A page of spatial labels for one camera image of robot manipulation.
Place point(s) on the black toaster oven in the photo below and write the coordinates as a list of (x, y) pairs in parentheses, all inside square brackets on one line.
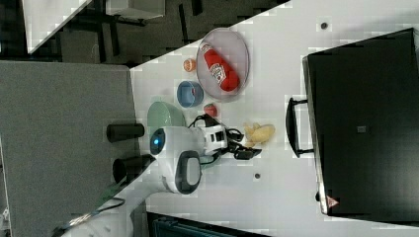
[(362, 101)]

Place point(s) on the black cylinder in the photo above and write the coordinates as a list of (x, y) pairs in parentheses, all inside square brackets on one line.
[(121, 132), (127, 169)]

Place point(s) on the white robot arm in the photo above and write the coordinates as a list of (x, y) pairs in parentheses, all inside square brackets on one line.
[(178, 155)]

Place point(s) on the orange fruit half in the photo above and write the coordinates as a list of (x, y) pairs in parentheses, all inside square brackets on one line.
[(189, 65)]

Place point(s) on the grey oval plate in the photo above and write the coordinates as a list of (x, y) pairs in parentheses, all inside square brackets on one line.
[(232, 47)]

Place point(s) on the green oval colander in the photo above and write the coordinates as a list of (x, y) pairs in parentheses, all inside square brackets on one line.
[(164, 114)]

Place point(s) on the black cylinder upper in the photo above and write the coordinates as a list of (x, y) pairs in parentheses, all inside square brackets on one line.
[(121, 132)]

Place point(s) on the black cylinder lower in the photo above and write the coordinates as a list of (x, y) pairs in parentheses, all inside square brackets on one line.
[(127, 169)]

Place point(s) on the red strawberry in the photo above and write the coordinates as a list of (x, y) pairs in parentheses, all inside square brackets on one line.
[(211, 110)]

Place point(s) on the red ketchup bottle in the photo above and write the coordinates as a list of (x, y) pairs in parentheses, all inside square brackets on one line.
[(225, 76)]

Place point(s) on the yellow banana bunch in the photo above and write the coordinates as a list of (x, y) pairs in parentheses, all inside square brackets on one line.
[(257, 133)]

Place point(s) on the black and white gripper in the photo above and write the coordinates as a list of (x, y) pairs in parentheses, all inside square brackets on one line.
[(220, 139)]

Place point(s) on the blue bowl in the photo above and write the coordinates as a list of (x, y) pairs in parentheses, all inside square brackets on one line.
[(190, 94)]

